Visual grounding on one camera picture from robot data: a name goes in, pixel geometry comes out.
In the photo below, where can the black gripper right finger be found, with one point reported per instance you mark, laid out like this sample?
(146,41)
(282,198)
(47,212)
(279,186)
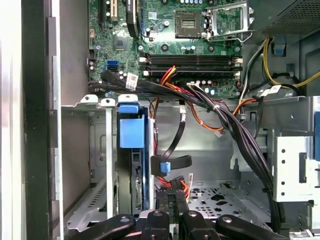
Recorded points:
(195,225)

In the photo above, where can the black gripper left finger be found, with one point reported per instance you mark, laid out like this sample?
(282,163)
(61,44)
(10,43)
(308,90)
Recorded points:
(155,225)

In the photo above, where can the hard disk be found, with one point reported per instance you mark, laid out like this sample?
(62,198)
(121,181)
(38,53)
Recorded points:
(131,130)

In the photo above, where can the metal disk bay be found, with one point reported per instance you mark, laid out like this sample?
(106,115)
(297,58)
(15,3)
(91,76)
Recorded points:
(110,150)

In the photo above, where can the black RAM slot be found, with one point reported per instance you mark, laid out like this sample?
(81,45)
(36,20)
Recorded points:
(212,74)
(190,62)
(190,57)
(200,68)

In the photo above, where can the tan expansion slot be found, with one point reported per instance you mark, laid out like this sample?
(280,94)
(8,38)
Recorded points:
(114,10)

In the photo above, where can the black expansion slot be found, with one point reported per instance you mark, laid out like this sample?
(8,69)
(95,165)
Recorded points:
(102,10)

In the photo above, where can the metal optical drive cage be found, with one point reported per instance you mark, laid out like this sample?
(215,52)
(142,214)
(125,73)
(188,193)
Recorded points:
(290,170)

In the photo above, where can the black PC case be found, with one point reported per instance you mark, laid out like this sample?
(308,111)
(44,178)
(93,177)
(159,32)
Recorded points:
(35,125)

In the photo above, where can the blue data ports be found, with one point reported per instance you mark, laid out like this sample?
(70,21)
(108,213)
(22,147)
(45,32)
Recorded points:
(112,65)

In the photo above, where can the green motherboard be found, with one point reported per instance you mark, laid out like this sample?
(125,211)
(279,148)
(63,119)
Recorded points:
(130,57)

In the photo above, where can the black chipset chip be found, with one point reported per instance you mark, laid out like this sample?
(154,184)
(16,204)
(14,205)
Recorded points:
(118,43)

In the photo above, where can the socket locking lever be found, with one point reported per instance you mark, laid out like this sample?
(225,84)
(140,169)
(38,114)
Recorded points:
(225,39)

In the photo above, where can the blue plastic case clip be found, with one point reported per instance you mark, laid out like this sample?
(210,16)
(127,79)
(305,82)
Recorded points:
(279,48)

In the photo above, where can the CPU socket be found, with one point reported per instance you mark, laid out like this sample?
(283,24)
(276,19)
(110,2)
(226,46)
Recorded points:
(188,24)

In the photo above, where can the black graphics card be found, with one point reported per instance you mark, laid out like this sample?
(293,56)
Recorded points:
(132,17)

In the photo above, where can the metal socket cover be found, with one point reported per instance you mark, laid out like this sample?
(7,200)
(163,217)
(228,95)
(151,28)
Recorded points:
(246,17)

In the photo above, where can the gray power supply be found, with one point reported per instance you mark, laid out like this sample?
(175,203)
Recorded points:
(295,15)

